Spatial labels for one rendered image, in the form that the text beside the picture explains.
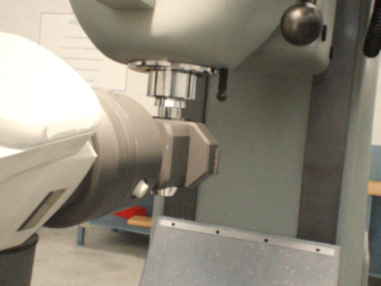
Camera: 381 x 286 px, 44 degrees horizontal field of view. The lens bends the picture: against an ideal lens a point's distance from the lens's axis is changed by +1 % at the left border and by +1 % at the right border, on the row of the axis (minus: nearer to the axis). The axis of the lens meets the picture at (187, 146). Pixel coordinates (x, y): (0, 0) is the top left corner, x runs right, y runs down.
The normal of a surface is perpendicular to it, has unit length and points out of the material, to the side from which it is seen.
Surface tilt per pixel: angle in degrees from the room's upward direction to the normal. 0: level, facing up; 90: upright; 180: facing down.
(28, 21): 90
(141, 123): 56
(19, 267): 94
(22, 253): 94
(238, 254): 63
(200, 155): 90
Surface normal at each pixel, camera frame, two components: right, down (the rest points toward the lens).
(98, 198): 0.29, 0.44
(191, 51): 0.09, 0.89
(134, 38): -0.32, 0.64
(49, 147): 0.72, 0.69
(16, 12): -0.35, 0.02
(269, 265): -0.26, -0.44
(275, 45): -0.35, 0.47
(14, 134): 0.88, -0.02
